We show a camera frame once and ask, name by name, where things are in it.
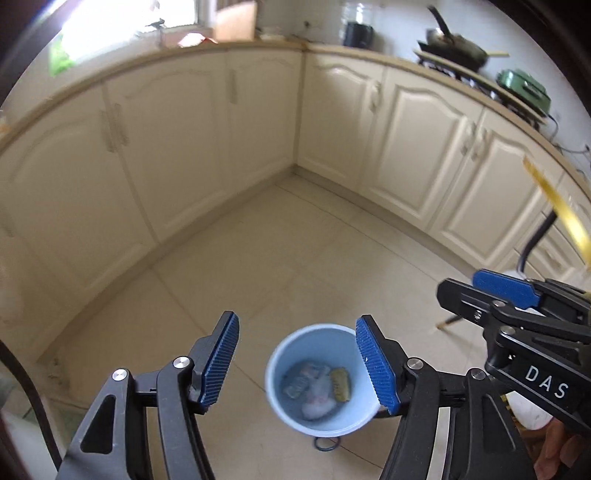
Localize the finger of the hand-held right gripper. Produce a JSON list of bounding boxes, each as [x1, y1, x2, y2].
[[473, 269, 591, 325], [437, 277, 579, 345]]

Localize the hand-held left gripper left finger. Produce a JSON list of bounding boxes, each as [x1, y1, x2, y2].
[[55, 310, 241, 480]]

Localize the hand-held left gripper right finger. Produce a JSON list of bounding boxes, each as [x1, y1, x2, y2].
[[355, 315, 539, 480]]

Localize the blue plastic bucket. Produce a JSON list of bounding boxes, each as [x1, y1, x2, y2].
[[264, 324, 380, 452]]

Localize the person's right hand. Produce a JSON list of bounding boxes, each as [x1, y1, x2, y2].
[[536, 421, 591, 480]]

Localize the yellow snack wrapper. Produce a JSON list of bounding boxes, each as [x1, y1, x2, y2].
[[329, 367, 352, 402]]

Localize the crumpled white tissue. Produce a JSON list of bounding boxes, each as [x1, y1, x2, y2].
[[300, 369, 338, 421]]

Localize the silver snack wrapper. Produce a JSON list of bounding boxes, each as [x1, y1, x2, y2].
[[283, 362, 331, 398]]

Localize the round marble table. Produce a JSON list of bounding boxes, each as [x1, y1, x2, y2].
[[436, 156, 591, 330]]

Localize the green electric cooking pot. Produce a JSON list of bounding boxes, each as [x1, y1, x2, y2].
[[496, 69, 552, 116]]

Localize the cream lower kitchen cabinets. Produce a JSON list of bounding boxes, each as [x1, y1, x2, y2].
[[0, 39, 591, 361]]

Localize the black wok with lid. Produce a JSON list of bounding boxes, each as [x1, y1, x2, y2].
[[418, 6, 491, 71]]

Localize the black electric kettle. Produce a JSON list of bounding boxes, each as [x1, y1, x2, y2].
[[344, 21, 374, 48]]

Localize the wooden cutting board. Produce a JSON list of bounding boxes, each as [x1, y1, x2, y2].
[[215, 0, 257, 42]]

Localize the green dish soap bottle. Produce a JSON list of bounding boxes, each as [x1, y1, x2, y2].
[[48, 34, 77, 77]]

